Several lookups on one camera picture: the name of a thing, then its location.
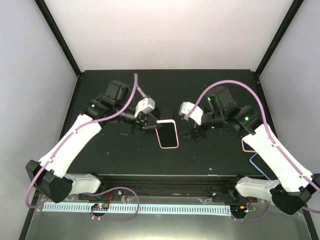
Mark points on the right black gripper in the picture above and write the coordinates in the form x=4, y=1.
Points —
x=198, y=130

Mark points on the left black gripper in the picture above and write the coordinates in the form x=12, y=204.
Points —
x=142, y=118

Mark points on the pink cased phone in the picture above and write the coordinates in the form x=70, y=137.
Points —
x=167, y=134
x=246, y=148

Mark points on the blue cased phone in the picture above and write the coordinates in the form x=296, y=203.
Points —
x=260, y=165

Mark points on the black phone case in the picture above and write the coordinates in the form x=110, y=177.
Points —
x=165, y=114

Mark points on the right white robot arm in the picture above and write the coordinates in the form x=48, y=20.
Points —
x=293, y=186

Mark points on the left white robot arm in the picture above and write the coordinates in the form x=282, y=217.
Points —
x=120, y=103

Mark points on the right small circuit board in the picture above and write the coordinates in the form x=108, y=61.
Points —
x=240, y=209

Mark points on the small circuit board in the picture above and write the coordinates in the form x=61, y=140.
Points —
x=240, y=209
x=100, y=207

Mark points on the left small circuit board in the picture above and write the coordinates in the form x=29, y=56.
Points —
x=100, y=207

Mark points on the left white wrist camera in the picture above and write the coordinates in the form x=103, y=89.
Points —
x=145, y=106

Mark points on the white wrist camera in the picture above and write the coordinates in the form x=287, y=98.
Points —
x=188, y=110
x=145, y=106

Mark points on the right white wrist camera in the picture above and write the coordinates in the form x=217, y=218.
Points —
x=188, y=110

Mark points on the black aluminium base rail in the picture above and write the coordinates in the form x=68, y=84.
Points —
x=227, y=189

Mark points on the white slotted cable duct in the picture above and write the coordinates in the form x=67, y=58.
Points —
x=154, y=209

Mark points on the left black frame post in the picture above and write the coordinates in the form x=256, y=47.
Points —
x=49, y=19

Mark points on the black frame post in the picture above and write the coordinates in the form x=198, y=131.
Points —
x=49, y=19
x=282, y=29

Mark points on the right black frame post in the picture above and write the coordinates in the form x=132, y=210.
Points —
x=282, y=29

